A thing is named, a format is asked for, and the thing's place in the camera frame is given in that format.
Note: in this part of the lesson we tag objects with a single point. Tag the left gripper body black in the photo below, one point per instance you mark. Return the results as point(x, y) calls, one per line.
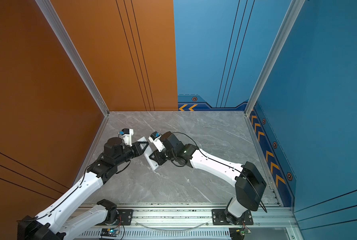
point(127, 154)

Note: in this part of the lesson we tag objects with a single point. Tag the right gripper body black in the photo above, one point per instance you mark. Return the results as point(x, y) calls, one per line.
point(171, 154)

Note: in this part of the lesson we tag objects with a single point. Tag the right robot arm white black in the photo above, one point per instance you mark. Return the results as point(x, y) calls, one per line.
point(245, 178)

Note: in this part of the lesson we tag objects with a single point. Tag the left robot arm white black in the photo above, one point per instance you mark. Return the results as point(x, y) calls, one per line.
point(54, 222)

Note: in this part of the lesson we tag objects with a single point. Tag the left circuit board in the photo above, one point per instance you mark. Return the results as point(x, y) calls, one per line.
point(107, 233)

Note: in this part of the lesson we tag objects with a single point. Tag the circuit board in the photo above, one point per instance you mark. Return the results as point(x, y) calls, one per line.
point(238, 233)
point(107, 233)

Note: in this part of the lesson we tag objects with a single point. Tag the right circuit board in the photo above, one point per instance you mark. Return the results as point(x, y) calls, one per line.
point(238, 233)

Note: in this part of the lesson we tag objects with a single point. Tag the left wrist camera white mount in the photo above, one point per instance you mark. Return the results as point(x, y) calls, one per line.
point(126, 135)

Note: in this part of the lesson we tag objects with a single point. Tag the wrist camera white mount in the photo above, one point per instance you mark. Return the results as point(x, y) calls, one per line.
point(154, 138)
point(126, 135)

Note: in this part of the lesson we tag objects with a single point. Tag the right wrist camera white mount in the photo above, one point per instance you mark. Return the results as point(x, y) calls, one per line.
point(154, 138)

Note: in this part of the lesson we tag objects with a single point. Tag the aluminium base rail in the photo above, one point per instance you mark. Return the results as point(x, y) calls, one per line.
point(179, 216)

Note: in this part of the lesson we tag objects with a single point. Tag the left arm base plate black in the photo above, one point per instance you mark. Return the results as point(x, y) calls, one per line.
point(123, 216)

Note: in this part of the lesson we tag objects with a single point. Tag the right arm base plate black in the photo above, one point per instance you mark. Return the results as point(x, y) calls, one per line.
point(219, 217)

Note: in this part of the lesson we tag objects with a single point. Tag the white slotted cable duct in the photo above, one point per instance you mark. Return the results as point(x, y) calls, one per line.
point(149, 234)

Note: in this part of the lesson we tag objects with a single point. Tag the left aluminium corner post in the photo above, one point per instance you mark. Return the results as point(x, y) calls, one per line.
point(63, 37)

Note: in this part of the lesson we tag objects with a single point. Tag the aluminium corner post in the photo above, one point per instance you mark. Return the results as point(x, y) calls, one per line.
point(278, 43)
point(63, 37)

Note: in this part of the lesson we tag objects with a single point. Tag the right aluminium corner post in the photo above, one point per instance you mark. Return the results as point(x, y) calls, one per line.
point(278, 43)

